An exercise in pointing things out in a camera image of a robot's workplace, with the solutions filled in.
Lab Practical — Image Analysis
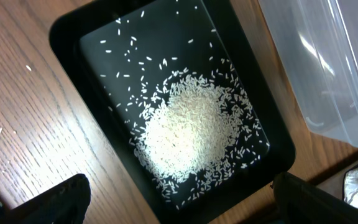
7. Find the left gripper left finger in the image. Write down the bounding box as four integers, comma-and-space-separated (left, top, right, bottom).
0, 174, 91, 224

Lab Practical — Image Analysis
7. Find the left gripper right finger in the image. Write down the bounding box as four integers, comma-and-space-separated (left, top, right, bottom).
273, 172, 358, 224

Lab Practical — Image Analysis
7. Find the pile of white rice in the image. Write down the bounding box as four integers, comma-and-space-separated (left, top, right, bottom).
99, 0, 270, 210

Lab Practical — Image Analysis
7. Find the dark brown serving tray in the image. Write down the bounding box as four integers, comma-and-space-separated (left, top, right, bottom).
259, 148, 358, 224

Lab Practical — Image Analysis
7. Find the black plastic tray bin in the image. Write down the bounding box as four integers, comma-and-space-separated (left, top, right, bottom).
49, 1, 296, 223

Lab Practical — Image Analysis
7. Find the clear plastic bin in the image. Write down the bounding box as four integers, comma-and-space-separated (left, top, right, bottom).
260, 0, 358, 148

